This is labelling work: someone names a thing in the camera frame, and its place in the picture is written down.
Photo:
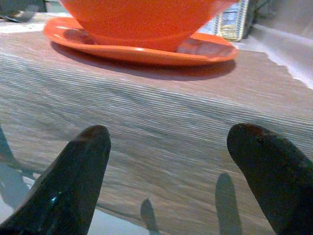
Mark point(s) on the orange plate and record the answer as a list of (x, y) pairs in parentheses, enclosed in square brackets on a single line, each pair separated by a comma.
[(146, 55)]

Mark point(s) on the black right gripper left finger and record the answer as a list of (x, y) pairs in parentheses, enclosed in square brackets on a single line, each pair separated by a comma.
[(63, 186)]

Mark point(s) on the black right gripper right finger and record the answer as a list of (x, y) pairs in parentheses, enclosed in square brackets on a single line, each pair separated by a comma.
[(276, 176)]

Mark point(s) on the orange bowl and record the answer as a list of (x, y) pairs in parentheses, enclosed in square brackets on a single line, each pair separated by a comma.
[(141, 19)]

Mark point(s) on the metal fork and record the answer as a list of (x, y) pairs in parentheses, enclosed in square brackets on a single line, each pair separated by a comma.
[(22, 14)]

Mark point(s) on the white yellow printed packet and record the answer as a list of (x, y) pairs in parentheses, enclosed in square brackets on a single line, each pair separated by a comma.
[(230, 22)]

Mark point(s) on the brown woven placemat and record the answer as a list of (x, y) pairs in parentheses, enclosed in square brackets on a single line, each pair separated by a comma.
[(156, 102)]

